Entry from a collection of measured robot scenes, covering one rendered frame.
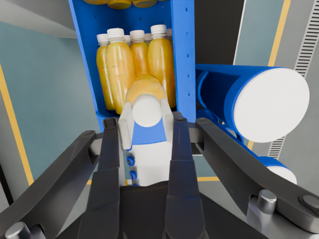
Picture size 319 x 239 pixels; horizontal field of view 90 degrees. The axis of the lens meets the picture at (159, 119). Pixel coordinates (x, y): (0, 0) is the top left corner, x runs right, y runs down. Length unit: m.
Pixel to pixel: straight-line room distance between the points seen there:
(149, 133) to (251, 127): 0.44
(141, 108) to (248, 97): 0.49
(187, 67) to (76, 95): 1.44
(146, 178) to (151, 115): 0.63
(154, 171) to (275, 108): 0.56
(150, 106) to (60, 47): 1.55
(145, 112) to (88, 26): 0.37
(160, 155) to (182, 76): 0.47
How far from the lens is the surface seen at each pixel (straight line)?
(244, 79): 0.65
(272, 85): 0.68
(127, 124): 0.15
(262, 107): 0.68
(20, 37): 1.87
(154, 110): 0.20
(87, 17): 0.54
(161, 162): 0.77
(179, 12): 0.37
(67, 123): 1.84
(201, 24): 1.50
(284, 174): 0.90
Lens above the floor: 1.55
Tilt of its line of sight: 70 degrees down
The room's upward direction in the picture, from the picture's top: 167 degrees clockwise
